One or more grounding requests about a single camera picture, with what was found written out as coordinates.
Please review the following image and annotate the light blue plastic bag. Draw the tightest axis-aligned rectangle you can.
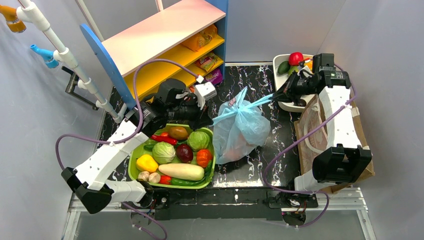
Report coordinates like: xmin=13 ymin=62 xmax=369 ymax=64
xmin=212 ymin=87 xmax=273 ymax=165

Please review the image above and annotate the orange snack bag top shelf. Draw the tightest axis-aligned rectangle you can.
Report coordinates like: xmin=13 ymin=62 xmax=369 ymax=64
xmin=181 ymin=24 xmax=218 ymax=52

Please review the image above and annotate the large orange pumpkin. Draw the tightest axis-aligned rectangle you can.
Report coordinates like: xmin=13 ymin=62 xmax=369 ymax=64
xmin=222 ymin=138 xmax=253 ymax=163

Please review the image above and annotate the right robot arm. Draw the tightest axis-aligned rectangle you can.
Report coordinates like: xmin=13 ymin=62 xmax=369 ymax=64
xmin=272 ymin=53 xmax=372 ymax=194

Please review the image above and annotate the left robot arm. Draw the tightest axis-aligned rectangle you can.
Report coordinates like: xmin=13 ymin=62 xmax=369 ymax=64
xmin=61 ymin=78 xmax=217 ymax=214

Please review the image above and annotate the white orange snack bag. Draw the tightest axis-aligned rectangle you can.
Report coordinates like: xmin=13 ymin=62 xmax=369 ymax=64
xmin=188 ymin=85 xmax=195 ymax=93

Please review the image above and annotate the purple snack bag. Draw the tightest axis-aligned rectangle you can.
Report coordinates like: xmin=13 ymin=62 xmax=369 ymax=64
xmin=204 ymin=68 xmax=224 ymax=86

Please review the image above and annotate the green red snack bag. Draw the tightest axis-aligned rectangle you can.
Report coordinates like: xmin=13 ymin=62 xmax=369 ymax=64
xmin=194 ymin=52 xmax=218 ymax=72

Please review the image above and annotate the white fruit tray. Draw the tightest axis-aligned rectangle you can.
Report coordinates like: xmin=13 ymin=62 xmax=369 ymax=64
xmin=272 ymin=53 xmax=324 ymax=114

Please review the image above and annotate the orange mango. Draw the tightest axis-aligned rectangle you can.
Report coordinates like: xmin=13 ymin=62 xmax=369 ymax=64
xmin=304 ymin=58 xmax=313 ymax=72

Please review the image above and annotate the green yellow mango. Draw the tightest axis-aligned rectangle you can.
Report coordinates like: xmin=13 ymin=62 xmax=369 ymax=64
xmin=287 ymin=66 xmax=299 ymax=77

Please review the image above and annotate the green avocado at back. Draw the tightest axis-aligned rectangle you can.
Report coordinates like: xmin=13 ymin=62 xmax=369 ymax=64
xmin=277 ymin=60 xmax=291 ymax=76

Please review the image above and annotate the brown potato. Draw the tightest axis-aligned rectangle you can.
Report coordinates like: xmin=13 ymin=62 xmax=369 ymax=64
xmin=168 ymin=126 xmax=189 ymax=141

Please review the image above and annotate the red apple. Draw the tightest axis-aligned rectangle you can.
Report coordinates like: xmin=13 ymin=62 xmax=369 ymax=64
xmin=288 ymin=52 xmax=304 ymax=66

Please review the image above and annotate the long red chili pepper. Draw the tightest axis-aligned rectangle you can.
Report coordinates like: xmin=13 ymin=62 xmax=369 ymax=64
xmin=150 ymin=135 xmax=178 ymax=146

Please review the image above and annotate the green cabbage at back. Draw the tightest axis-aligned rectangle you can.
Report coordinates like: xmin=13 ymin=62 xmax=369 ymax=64
xmin=187 ymin=131 xmax=210 ymax=152

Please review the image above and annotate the green cabbage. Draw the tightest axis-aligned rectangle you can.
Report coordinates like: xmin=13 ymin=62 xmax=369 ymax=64
xmin=187 ymin=131 xmax=210 ymax=152
xmin=152 ymin=142 xmax=176 ymax=165

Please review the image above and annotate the green cucumber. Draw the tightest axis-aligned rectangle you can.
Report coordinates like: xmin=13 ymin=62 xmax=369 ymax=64
xmin=143 ymin=144 xmax=155 ymax=152

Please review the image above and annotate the green cabbage near centre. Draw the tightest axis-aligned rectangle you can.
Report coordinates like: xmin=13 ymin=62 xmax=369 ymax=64
xmin=152 ymin=142 xmax=176 ymax=165

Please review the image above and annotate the dark red onion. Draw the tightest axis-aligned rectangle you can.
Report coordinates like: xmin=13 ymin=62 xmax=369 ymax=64
xmin=175 ymin=143 xmax=194 ymax=164

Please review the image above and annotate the green plastic vegetable bin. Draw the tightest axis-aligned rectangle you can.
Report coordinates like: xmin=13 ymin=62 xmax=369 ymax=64
xmin=127 ymin=127 xmax=216 ymax=190

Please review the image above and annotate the small orange pumpkin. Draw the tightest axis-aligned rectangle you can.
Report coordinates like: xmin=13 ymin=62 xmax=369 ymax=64
xmin=196 ymin=149 xmax=213 ymax=168

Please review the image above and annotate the yellow bell pepper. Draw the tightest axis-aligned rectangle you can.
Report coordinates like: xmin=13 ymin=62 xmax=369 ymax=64
xmin=136 ymin=154 xmax=159 ymax=173

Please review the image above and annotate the white radish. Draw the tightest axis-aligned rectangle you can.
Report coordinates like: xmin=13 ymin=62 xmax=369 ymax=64
xmin=158 ymin=163 xmax=205 ymax=181

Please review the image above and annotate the garlic bulb right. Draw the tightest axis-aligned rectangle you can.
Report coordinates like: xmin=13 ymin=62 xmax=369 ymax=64
xmin=148 ymin=172 xmax=161 ymax=184

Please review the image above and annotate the garlic bulb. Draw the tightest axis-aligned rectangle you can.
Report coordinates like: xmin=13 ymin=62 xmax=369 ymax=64
xmin=148 ymin=172 xmax=161 ymax=184
xmin=137 ymin=171 xmax=150 ymax=182

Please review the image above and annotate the red bell pepper front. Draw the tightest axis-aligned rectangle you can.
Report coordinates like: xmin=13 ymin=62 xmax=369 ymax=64
xmin=159 ymin=175 xmax=172 ymax=185

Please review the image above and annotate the garlic bulb left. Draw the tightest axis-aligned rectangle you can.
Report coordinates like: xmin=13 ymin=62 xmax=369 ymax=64
xmin=137 ymin=171 xmax=150 ymax=182

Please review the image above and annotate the blue yellow shelf unit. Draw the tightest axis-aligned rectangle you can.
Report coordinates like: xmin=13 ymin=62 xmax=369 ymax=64
xmin=80 ymin=0 xmax=229 ymax=109

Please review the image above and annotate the green chili pepper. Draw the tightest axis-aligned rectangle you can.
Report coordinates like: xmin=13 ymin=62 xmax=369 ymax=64
xmin=170 ymin=178 xmax=205 ymax=187

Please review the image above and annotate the green leaf sprig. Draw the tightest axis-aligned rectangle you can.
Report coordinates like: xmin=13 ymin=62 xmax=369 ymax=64
xmin=204 ymin=160 xmax=214 ymax=180

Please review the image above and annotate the blue hook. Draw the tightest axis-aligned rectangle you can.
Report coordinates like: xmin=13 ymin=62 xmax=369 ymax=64
xmin=29 ymin=44 xmax=59 ymax=69

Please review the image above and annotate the white pipe stand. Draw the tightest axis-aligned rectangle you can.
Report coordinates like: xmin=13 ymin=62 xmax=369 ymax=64
xmin=16 ymin=0 xmax=123 ymax=123

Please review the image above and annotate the orange hook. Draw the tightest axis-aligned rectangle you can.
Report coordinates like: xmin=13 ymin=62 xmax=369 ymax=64
xmin=0 ymin=5 xmax=27 ymax=33

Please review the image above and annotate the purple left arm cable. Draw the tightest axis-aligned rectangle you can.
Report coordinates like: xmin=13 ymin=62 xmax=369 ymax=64
xmin=54 ymin=58 xmax=203 ymax=240

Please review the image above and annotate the black metal bracket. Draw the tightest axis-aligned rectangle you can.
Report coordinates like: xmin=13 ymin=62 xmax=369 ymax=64
xmin=61 ymin=66 xmax=100 ymax=111

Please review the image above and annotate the aluminium base frame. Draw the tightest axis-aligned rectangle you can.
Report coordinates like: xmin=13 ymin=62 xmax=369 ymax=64
xmin=62 ymin=187 xmax=376 ymax=240

